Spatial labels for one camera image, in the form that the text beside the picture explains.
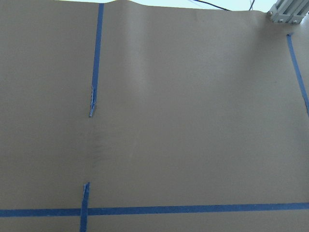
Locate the aluminium frame post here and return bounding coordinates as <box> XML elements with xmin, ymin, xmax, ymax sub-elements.
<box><xmin>267</xmin><ymin>0</ymin><xmax>309</xmax><ymax>24</ymax></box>

